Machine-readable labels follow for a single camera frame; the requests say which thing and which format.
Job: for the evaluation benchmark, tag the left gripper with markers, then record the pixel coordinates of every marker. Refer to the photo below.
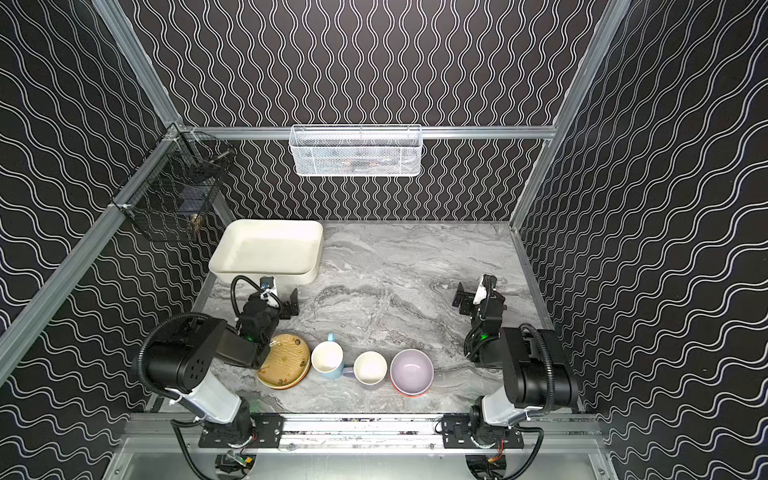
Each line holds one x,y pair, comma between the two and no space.
274,302

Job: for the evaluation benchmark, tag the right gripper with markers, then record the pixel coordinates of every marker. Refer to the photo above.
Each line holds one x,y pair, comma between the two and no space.
477,297

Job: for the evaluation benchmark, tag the white plastic bin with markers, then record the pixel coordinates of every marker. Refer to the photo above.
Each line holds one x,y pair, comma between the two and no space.
288,250

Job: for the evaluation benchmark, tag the yellow-brown ceramic plate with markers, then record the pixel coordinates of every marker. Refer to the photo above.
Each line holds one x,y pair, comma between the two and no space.
287,363

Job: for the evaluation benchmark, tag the light blue mug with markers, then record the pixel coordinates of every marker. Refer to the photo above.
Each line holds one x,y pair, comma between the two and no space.
327,358

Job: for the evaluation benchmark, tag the lavender bowl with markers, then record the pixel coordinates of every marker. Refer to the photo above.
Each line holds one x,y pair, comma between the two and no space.
411,373

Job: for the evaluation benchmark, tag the lavender mug white inside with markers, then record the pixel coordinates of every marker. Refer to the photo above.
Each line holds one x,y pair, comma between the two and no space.
369,368

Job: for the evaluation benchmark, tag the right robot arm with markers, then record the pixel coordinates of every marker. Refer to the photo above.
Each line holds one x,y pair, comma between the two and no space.
537,377

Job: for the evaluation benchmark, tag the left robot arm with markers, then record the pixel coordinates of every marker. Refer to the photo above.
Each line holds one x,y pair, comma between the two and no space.
175,358

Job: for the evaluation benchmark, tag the black wire basket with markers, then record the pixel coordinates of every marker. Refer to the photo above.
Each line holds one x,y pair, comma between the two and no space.
172,202

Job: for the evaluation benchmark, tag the white wire mesh basket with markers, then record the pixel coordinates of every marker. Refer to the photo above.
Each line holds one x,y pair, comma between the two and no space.
357,150

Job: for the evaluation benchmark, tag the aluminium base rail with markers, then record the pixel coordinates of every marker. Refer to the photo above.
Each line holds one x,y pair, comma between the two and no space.
362,446

